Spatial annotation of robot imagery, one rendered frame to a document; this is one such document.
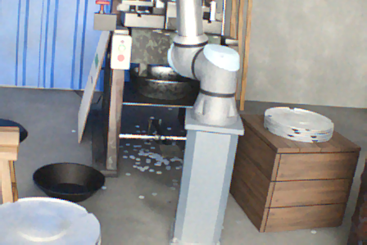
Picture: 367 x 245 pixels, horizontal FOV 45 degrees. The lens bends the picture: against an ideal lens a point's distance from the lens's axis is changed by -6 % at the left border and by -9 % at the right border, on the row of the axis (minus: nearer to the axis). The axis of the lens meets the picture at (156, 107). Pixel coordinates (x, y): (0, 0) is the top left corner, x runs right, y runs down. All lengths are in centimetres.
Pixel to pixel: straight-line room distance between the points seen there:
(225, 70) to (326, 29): 248
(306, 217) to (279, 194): 18
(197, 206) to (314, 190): 50
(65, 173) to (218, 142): 80
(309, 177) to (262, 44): 202
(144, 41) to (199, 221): 83
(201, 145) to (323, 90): 257
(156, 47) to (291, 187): 82
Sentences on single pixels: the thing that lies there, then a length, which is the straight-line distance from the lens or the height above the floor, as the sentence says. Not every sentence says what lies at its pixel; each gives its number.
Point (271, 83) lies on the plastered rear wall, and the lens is 376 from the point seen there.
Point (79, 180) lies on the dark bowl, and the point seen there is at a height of 2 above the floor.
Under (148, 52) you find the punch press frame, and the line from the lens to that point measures 205.
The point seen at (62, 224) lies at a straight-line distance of 117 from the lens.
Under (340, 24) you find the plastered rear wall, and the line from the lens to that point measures 394.
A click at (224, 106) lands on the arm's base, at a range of 148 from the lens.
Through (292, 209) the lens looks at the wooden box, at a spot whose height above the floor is 10.
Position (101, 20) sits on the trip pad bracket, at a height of 68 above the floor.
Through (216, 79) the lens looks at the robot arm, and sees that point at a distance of 146.
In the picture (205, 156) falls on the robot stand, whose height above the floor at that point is 35.
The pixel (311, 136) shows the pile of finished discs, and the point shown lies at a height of 36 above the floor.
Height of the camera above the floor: 89
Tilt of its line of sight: 16 degrees down
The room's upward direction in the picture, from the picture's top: 6 degrees clockwise
